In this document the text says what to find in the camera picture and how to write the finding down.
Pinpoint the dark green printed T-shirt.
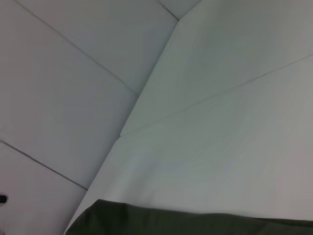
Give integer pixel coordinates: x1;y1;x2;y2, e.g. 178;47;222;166
65;199;313;235

